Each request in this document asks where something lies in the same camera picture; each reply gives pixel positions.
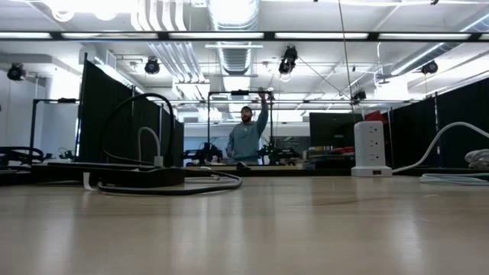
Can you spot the small black table camera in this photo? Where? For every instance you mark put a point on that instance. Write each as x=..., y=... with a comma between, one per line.
x=243, y=166

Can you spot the white tower power strip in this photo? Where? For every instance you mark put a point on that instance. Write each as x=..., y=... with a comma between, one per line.
x=370, y=149

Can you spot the black background gantry frame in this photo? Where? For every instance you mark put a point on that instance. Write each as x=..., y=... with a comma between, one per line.
x=33, y=126
x=208, y=126

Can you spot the silver ventilation duct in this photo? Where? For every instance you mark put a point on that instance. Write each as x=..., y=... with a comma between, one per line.
x=235, y=57

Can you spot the overhead light bar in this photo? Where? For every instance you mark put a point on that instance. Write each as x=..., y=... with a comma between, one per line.
x=321, y=36

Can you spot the black power strip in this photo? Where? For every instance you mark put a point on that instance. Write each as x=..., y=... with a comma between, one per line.
x=145, y=176

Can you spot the person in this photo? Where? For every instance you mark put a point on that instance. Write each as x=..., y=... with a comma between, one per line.
x=246, y=143

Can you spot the black monitor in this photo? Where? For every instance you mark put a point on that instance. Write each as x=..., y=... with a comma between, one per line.
x=332, y=130

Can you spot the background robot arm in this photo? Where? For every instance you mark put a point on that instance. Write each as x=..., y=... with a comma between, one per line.
x=206, y=154
x=279, y=153

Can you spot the black ceiling spotlight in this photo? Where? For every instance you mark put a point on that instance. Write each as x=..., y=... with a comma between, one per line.
x=152, y=66
x=16, y=72
x=288, y=61
x=430, y=68

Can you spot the red cabinet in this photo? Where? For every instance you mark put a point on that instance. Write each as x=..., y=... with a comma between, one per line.
x=376, y=116

